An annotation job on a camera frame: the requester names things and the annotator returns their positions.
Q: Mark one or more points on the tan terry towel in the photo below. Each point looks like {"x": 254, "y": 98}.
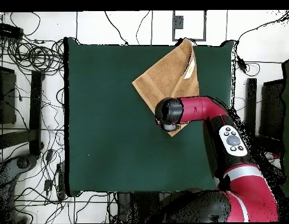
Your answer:
{"x": 165, "y": 77}

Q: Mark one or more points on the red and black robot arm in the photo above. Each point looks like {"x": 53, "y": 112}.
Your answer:
{"x": 205, "y": 109}

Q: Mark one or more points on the dark green tablecloth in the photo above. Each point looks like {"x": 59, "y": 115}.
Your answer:
{"x": 99, "y": 93}

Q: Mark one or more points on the small grey box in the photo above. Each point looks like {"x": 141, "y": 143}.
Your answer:
{"x": 178, "y": 22}

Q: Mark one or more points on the black power adapter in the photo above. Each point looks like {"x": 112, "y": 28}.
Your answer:
{"x": 241, "y": 64}
{"x": 48, "y": 184}

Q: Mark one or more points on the grey tripod base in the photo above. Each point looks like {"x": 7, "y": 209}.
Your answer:
{"x": 22, "y": 163}

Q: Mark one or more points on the black box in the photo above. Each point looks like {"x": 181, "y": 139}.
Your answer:
{"x": 6, "y": 98}
{"x": 272, "y": 109}

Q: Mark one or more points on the black power strip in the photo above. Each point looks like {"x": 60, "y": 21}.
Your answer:
{"x": 7, "y": 31}

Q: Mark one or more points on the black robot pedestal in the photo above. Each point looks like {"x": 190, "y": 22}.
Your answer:
{"x": 139, "y": 205}

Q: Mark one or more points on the grey square floor frame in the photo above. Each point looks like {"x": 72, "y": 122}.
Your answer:
{"x": 173, "y": 35}

